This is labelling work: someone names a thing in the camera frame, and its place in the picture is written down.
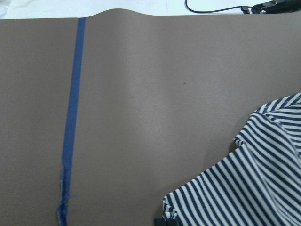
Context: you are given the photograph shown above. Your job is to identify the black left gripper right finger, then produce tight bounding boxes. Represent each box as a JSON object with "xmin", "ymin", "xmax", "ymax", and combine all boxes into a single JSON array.
[{"xmin": 167, "ymin": 219, "xmax": 177, "ymax": 226}]

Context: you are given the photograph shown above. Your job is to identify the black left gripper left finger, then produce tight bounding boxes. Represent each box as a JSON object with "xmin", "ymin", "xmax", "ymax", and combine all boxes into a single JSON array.
[{"xmin": 154, "ymin": 218, "xmax": 166, "ymax": 226}]

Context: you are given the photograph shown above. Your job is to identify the navy white striped polo shirt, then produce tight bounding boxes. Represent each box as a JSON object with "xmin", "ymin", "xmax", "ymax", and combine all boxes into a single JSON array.
[{"xmin": 163, "ymin": 94, "xmax": 301, "ymax": 226}]

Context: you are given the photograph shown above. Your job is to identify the brown paper table cover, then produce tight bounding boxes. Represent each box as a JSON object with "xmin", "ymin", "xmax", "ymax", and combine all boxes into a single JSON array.
[{"xmin": 0, "ymin": 9, "xmax": 301, "ymax": 226}]

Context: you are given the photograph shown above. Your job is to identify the blue tape line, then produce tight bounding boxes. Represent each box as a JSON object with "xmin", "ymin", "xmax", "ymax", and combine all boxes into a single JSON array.
[{"xmin": 56, "ymin": 17, "xmax": 86, "ymax": 226}]

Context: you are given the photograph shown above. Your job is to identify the black clamp device on desk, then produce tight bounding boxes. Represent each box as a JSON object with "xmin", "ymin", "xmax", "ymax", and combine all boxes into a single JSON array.
[{"xmin": 241, "ymin": 0, "xmax": 301, "ymax": 14}]

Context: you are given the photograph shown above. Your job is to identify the black cable on desk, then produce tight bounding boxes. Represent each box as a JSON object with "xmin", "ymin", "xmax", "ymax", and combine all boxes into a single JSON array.
[{"xmin": 184, "ymin": 0, "xmax": 250, "ymax": 13}]

